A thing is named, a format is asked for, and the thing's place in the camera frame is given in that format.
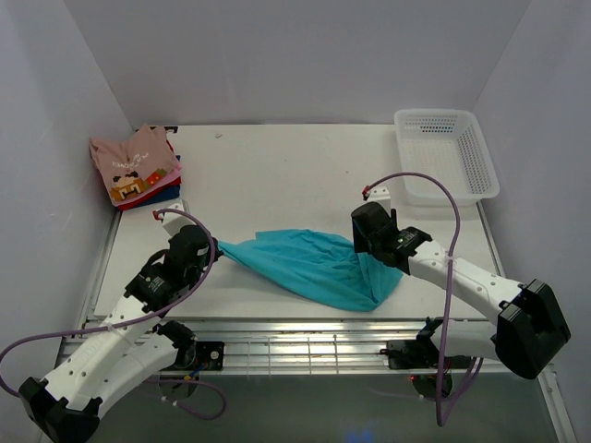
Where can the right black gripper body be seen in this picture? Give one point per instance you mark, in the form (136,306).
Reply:
(362,244)

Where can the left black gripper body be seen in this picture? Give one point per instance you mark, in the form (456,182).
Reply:
(194,277)

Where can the teal t-shirt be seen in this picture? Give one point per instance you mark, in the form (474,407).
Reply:
(321,267)

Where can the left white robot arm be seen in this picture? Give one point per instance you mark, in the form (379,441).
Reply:
(134,342)

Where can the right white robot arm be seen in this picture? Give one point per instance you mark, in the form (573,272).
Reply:
(524,326)

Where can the blue folded t-shirt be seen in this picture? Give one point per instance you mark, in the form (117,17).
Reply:
(161,194)

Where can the red folded t-shirt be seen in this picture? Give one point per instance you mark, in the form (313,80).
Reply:
(152,194)

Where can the pink folded t-shirt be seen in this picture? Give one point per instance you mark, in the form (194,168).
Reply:
(161,177)

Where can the beige folded t-shirt with print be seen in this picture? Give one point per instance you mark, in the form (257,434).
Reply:
(124,165)

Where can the white plastic basket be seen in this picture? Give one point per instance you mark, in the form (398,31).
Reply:
(449,146)

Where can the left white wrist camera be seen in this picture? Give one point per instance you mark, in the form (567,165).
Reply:
(173,222)

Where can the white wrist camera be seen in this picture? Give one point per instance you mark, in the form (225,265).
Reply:
(173,222)
(380,195)

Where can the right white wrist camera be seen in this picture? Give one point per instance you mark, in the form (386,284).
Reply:
(380,195)

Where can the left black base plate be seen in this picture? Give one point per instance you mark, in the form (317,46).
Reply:
(199,356)

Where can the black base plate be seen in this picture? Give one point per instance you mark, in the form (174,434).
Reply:
(411,354)
(199,356)

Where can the aluminium rail frame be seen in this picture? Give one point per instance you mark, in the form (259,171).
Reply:
(269,332)

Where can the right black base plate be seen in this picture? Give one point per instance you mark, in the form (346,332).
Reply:
(411,354)

